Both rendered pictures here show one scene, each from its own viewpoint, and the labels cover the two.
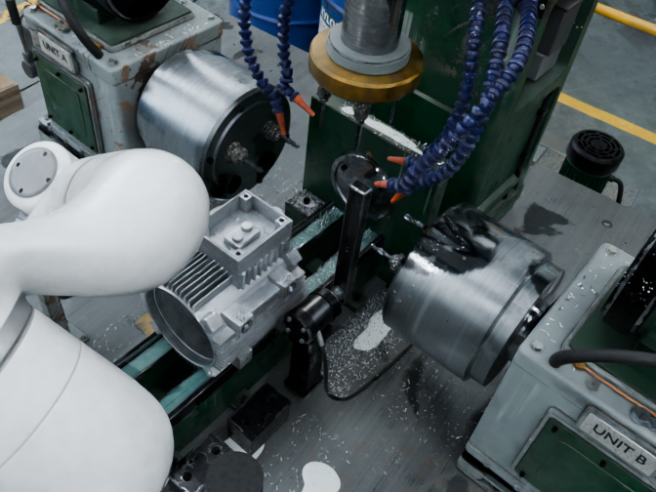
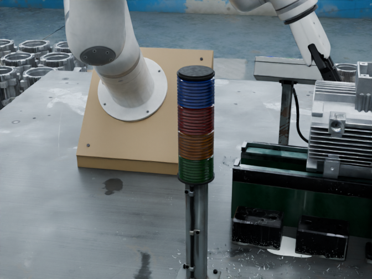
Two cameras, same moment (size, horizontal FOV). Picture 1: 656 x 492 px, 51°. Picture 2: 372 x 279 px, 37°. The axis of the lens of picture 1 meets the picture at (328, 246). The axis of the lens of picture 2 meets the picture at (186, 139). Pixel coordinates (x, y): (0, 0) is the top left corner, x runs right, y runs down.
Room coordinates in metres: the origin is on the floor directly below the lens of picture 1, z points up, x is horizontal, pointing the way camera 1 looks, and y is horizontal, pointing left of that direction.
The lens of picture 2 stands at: (0.02, -0.71, 1.49)
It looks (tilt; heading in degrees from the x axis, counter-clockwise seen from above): 26 degrees down; 72
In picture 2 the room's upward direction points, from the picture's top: 1 degrees counter-clockwise
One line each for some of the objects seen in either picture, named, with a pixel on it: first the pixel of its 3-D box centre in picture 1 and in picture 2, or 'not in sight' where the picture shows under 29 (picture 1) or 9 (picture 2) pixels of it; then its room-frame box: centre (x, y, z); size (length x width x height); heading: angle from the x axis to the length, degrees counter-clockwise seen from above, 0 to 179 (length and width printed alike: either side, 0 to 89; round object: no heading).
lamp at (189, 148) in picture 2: not in sight; (196, 140); (0.29, 0.06, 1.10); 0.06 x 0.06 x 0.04
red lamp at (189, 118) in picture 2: not in sight; (195, 115); (0.29, 0.06, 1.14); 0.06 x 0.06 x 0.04
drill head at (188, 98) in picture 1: (198, 112); not in sight; (1.11, 0.30, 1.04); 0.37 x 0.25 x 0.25; 56
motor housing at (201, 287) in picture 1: (225, 291); (360, 129); (0.69, 0.16, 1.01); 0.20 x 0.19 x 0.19; 147
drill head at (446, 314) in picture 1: (484, 303); not in sight; (0.72, -0.27, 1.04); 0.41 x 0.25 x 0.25; 56
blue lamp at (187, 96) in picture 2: not in sight; (195, 88); (0.29, 0.06, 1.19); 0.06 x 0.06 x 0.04
